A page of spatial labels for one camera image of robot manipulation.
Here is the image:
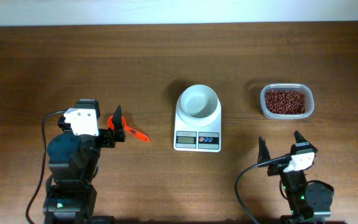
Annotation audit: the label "clear plastic bean container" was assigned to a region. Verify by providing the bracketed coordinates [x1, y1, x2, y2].
[260, 83, 314, 120]

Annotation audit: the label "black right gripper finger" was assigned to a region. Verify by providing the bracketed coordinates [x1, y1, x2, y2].
[294, 131, 309, 146]
[257, 136, 271, 167]

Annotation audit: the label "white round bowl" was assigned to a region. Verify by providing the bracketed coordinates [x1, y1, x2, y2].
[179, 85, 221, 120]

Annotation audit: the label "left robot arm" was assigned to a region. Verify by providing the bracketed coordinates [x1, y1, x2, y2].
[43, 99, 126, 224]

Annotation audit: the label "red beans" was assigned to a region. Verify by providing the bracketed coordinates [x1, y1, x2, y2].
[264, 90, 306, 114]

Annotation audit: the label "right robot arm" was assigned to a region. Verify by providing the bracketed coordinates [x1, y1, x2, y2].
[257, 131, 334, 223]

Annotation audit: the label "white digital kitchen scale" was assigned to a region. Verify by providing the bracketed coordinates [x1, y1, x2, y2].
[173, 98, 223, 152]

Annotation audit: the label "red plastic measuring scoop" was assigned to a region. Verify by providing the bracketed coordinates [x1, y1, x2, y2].
[108, 116, 150, 142]

